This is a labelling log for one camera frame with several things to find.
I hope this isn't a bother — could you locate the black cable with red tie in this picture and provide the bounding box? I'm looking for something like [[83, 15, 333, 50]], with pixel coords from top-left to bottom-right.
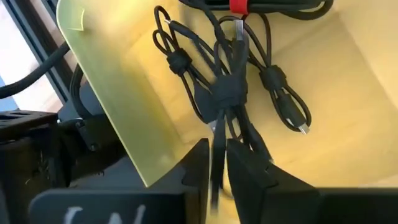
[[178, 0, 335, 22]]

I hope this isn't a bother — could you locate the black aluminium rig frame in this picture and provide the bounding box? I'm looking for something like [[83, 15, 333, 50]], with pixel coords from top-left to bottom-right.
[[2, 0, 81, 103]]

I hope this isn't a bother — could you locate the yellow translucent plastic bin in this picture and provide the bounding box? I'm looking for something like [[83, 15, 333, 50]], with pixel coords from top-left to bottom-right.
[[55, 0, 398, 224]]

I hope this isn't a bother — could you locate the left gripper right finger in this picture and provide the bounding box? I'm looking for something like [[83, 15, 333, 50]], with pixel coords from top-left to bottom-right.
[[226, 139, 398, 224]]

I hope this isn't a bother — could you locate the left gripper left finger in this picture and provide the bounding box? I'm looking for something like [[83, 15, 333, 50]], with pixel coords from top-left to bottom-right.
[[28, 138, 211, 224]]

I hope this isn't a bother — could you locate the thin black USB cable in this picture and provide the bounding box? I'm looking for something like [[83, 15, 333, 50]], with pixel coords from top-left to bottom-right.
[[245, 14, 312, 135], [194, 18, 276, 215], [152, 5, 218, 124]]

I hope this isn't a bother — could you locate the black sleeved cable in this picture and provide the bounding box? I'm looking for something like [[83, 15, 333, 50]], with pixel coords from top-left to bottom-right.
[[70, 63, 94, 121], [0, 42, 71, 100]]

